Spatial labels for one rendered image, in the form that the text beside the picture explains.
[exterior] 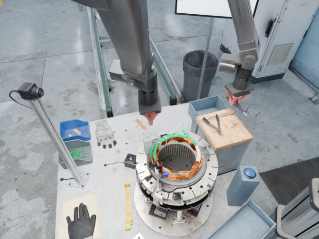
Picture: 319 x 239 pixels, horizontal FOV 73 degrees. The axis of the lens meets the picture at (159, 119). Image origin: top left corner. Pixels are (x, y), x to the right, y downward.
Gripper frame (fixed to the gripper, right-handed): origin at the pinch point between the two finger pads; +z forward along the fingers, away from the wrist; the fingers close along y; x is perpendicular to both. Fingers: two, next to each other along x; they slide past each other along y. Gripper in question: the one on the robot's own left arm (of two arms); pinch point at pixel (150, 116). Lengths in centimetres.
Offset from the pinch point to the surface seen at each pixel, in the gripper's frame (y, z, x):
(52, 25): -376, 160, -165
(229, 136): -4.3, 25.9, 34.5
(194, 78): -127, 104, 53
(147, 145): 2.1, 14.3, -2.4
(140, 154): 2.2, 20.6, -5.7
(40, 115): -7.5, 1.5, -38.3
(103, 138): -29, 52, -29
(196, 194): 21.0, 19.6, 12.9
